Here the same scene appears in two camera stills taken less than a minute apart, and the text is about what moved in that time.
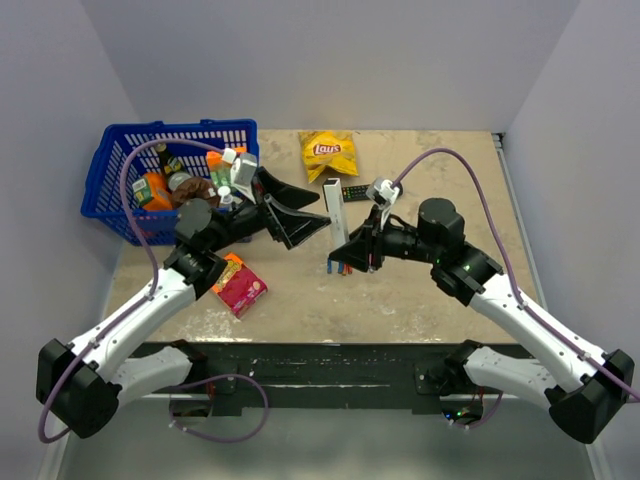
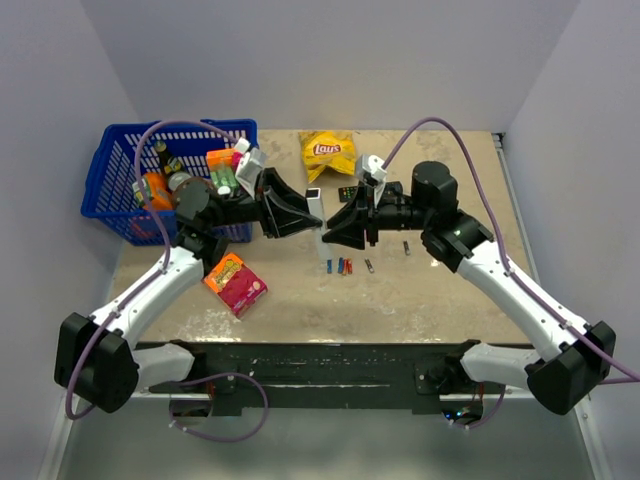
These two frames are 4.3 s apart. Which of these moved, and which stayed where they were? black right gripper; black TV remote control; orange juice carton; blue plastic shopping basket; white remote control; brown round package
Moved: black right gripper; white remote control
Stayed: blue plastic shopping basket; brown round package; black TV remote control; orange juice carton
